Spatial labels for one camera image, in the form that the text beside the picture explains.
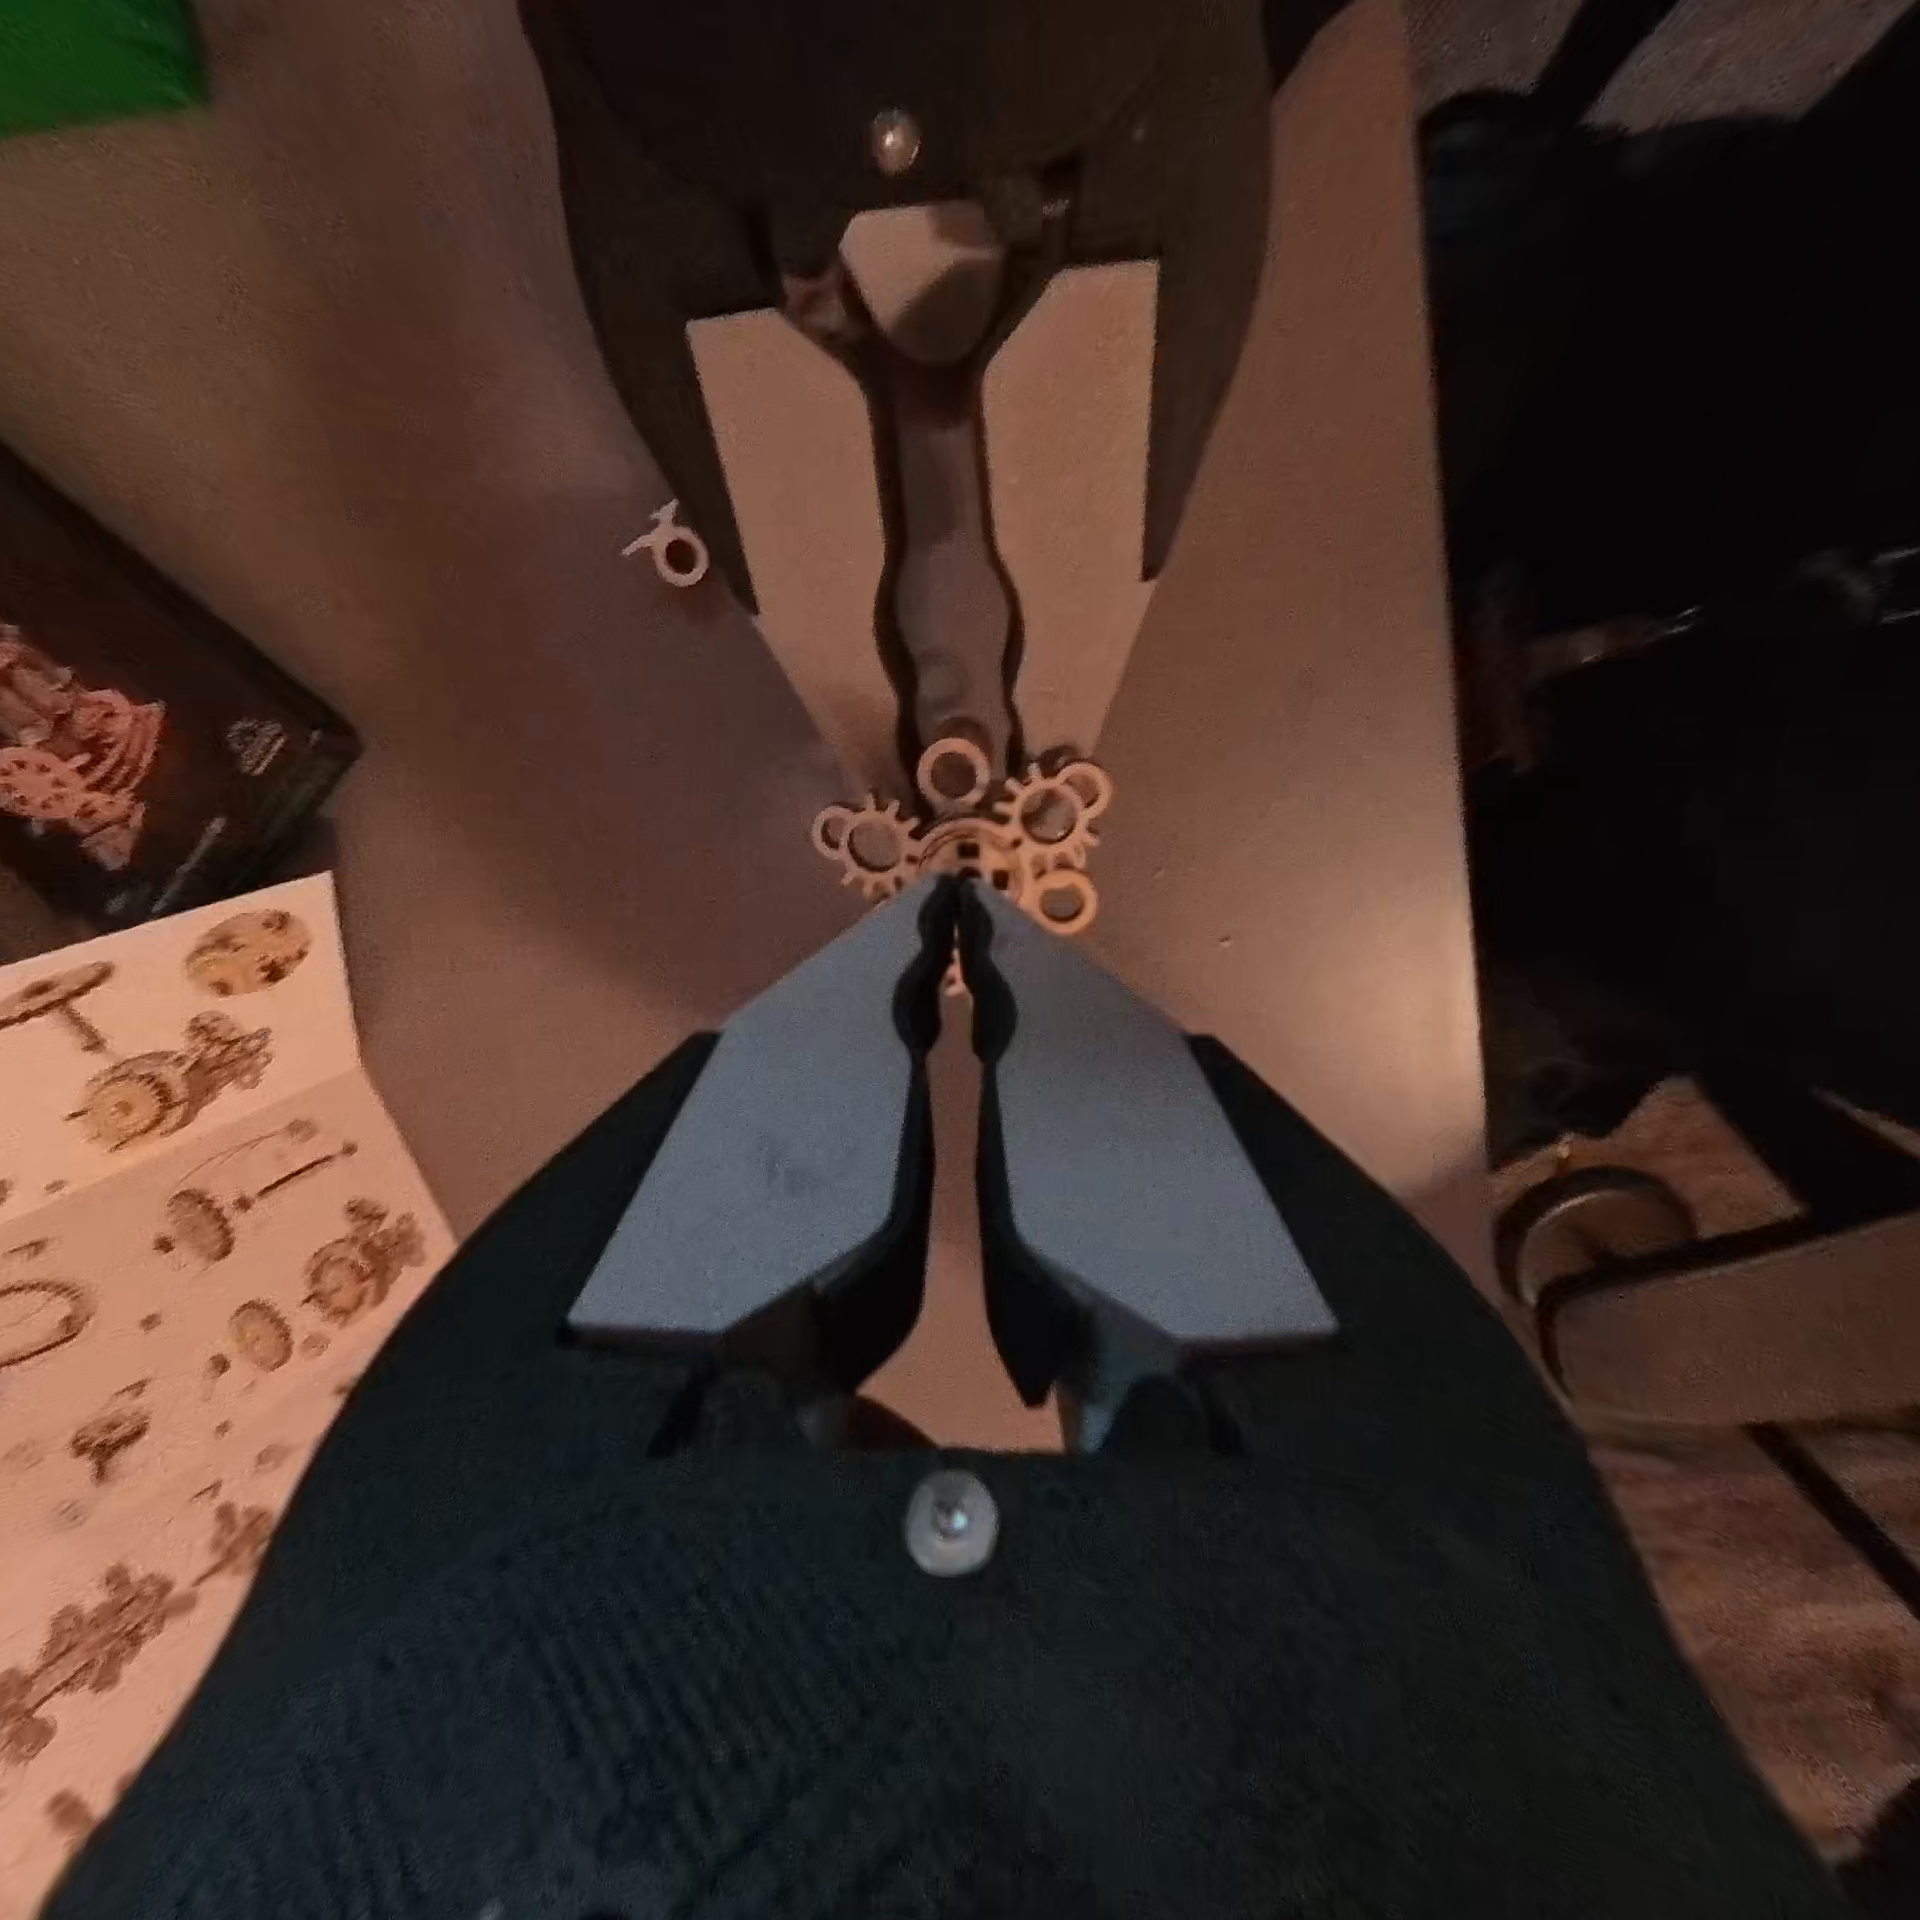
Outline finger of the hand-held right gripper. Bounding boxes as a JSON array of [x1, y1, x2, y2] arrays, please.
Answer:
[[686, 306, 922, 768], [976, 258, 1166, 765]]

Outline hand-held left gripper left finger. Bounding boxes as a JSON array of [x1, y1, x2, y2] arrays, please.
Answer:
[[569, 872, 953, 1408]]

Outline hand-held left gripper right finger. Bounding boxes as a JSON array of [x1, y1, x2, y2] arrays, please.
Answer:
[[957, 878, 1341, 1452]]

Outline small wooden ring part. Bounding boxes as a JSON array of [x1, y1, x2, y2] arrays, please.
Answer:
[[624, 501, 709, 591]]

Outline wooden gear model assembly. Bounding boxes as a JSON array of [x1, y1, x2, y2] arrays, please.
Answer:
[[810, 736, 1115, 941]]

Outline black model kit box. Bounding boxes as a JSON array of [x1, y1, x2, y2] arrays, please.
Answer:
[[0, 442, 364, 923]]

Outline black mesh office chair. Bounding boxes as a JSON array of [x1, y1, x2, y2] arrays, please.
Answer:
[[1491, 1081, 1920, 1592]]

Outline folded paper instruction booklet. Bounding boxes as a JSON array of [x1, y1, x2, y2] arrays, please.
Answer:
[[0, 870, 459, 1861]]

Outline large green plastic bin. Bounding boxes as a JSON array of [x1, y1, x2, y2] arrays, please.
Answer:
[[0, 0, 212, 140]]

